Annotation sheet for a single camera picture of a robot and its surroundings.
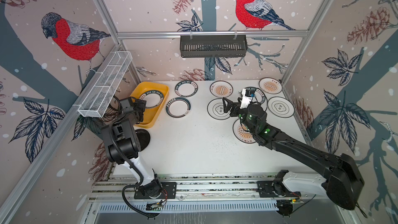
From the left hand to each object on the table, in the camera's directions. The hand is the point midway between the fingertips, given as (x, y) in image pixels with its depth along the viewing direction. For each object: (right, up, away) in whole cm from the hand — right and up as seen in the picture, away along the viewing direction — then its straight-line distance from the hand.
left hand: (143, 103), depth 96 cm
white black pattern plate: (+92, -3, +9) cm, 93 cm away
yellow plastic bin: (+7, -9, -3) cm, 11 cm away
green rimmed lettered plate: (+25, +10, +23) cm, 35 cm away
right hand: (+51, +3, -20) cm, 55 cm away
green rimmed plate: (+2, +3, +15) cm, 16 cm away
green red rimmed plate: (+21, -3, +9) cm, 23 cm away
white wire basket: (-13, +11, -18) cm, 24 cm away
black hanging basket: (+45, +40, +8) cm, 61 cm away
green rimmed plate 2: (+80, +3, +14) cm, 82 cm away
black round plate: (+4, -19, -9) cm, 21 cm away
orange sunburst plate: (+52, +10, +22) cm, 58 cm away
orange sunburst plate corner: (+91, +12, +22) cm, 94 cm away
